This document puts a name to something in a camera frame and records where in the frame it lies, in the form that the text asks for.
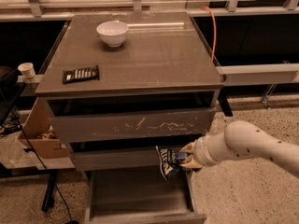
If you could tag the bottom open grey drawer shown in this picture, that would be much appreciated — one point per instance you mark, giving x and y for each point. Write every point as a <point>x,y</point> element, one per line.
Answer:
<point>140,196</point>

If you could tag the white paper cup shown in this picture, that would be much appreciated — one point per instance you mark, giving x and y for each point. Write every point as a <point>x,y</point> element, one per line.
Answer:
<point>27,70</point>

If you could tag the middle grey drawer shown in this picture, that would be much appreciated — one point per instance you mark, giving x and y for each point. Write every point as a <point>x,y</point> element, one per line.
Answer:
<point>115,159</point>

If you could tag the black table leg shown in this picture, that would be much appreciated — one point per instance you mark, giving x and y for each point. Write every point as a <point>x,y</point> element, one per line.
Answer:
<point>48,201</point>

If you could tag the dark chocolate bar wrapper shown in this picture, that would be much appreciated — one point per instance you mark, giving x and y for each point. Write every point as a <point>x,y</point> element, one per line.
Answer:
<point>81,74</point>

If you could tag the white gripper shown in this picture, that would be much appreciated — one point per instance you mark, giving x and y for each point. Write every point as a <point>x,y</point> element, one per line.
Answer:
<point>201,150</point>

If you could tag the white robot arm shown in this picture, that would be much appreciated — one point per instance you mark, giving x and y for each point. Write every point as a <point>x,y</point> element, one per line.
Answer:
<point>241,140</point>

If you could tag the top grey drawer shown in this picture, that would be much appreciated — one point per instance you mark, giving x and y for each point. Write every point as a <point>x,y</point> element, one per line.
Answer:
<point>86,128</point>

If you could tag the grey drawer cabinet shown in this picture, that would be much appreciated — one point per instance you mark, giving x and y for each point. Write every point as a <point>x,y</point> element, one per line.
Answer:
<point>163,64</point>

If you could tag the cardboard box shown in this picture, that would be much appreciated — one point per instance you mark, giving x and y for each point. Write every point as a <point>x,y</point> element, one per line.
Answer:
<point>36,133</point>

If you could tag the white ceramic bowl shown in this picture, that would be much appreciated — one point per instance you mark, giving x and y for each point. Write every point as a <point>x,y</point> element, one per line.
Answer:
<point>112,33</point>

